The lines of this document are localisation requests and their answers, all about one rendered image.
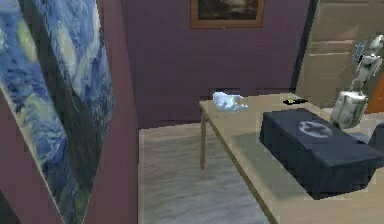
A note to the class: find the dark blue box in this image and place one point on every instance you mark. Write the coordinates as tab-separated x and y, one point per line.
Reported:
320	153

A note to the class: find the pale blue crumpled cloth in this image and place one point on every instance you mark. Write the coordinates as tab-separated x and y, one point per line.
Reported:
228	101

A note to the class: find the brown framed dark picture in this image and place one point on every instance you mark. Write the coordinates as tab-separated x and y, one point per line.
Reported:
227	13

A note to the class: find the blue swirl wall painting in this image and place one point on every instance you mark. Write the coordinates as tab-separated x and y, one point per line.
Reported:
63	100

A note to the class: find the small black flat object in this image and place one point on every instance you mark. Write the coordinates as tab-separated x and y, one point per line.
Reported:
294	100

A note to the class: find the beige room door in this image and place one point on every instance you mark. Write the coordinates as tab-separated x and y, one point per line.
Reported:
333	60

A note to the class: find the light wooden table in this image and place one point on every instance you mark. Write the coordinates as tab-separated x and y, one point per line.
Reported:
286	203

